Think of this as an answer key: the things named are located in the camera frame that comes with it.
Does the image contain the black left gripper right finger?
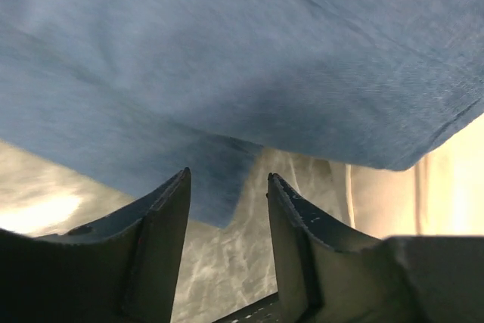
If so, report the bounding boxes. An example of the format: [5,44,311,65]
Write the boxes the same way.
[268,174,483,323]

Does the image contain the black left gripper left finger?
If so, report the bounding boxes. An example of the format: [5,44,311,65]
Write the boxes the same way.
[1,169,191,322]

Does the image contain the blue pillowcase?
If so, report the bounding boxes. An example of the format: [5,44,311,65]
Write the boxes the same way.
[1,0,483,227]

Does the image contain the cream pillow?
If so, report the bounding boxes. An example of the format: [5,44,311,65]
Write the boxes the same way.
[330,116,483,238]

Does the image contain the aluminium rail frame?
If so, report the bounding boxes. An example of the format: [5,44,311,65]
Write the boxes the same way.
[214,293,281,323]

